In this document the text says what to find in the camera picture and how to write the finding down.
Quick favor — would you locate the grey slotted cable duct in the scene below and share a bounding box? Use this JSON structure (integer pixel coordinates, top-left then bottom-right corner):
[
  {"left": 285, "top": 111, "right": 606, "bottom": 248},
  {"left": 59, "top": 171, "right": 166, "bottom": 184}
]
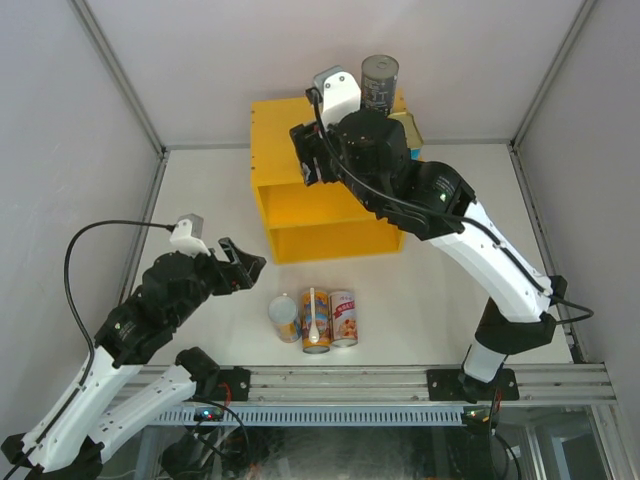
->
[{"left": 150, "top": 405, "right": 464, "bottom": 427}]

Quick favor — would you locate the gold rectangular tin blue label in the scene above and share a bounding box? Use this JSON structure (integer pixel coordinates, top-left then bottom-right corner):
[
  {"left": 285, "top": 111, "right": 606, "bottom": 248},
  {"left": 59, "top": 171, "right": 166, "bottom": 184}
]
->
[{"left": 389, "top": 111, "right": 424, "bottom": 160}]

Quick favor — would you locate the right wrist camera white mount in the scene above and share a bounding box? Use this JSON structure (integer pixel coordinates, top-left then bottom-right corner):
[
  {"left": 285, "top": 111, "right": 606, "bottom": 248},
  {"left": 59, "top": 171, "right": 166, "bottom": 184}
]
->
[{"left": 305, "top": 65, "right": 361, "bottom": 127}]

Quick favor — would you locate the yellow wooden shelf cabinet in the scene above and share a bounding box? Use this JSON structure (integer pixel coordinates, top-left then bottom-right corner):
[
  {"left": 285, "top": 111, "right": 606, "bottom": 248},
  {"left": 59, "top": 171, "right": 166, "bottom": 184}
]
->
[{"left": 250, "top": 97, "right": 405, "bottom": 264}]

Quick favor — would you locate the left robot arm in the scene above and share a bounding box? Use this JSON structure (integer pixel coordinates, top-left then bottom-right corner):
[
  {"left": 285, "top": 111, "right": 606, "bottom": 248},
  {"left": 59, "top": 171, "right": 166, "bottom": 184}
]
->
[{"left": 1, "top": 238, "right": 266, "bottom": 479}]

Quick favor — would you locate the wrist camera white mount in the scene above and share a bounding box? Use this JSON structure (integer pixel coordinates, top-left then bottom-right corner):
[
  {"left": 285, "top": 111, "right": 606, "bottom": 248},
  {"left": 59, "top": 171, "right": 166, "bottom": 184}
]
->
[
  {"left": 170, "top": 213, "right": 211, "bottom": 257},
  {"left": 305, "top": 65, "right": 361, "bottom": 127}
]

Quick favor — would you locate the white lidded yellow can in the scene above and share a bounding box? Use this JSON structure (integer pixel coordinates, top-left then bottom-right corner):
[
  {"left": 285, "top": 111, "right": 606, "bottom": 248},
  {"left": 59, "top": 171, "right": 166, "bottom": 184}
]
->
[{"left": 268, "top": 294, "right": 301, "bottom": 343}]

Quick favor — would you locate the orange can with spoon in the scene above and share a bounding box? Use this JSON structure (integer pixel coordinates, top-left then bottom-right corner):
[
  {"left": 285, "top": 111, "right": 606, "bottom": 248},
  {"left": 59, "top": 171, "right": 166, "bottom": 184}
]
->
[{"left": 300, "top": 288, "right": 332, "bottom": 354}]

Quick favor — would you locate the aluminium mounting rail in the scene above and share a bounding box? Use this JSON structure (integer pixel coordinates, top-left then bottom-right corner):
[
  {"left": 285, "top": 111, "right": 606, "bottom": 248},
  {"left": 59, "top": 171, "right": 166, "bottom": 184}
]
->
[{"left": 246, "top": 364, "right": 616, "bottom": 405}]

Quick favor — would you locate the black cylindrical can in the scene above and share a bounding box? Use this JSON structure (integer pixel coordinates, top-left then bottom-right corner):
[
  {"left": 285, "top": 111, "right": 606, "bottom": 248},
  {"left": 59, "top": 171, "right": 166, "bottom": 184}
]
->
[{"left": 361, "top": 54, "right": 399, "bottom": 116}]

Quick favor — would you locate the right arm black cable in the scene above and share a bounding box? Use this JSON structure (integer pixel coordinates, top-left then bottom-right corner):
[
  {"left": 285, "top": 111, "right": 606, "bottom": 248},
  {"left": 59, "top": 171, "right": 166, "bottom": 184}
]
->
[{"left": 305, "top": 89, "right": 596, "bottom": 326}]

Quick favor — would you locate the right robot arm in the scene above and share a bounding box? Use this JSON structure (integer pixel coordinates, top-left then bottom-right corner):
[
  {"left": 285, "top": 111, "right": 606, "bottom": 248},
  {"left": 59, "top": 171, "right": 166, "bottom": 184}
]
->
[{"left": 289, "top": 110, "right": 566, "bottom": 402}]

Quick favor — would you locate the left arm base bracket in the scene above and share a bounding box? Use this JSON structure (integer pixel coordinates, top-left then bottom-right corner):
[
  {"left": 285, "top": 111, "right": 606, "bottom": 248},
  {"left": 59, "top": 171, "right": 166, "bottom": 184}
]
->
[{"left": 195, "top": 366, "right": 251, "bottom": 405}]

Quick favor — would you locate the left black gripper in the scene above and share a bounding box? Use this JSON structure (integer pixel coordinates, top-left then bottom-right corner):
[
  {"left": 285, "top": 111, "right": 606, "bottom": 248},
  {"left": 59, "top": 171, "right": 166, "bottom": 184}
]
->
[{"left": 170, "top": 237, "right": 266, "bottom": 326}]

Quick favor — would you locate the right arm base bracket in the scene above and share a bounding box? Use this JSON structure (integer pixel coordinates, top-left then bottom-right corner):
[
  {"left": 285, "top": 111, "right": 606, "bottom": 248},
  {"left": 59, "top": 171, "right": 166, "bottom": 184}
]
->
[{"left": 426, "top": 368, "right": 520, "bottom": 403}]

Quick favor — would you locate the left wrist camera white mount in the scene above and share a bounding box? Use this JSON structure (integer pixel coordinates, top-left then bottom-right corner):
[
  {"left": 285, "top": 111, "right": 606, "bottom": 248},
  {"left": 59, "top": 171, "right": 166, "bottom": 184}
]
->
[{"left": 170, "top": 213, "right": 211, "bottom": 257}]

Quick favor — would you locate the red white labelled can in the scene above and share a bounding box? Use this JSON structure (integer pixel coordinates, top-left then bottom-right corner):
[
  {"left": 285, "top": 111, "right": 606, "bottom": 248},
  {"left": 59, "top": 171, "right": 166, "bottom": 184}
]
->
[{"left": 329, "top": 291, "right": 358, "bottom": 348}]

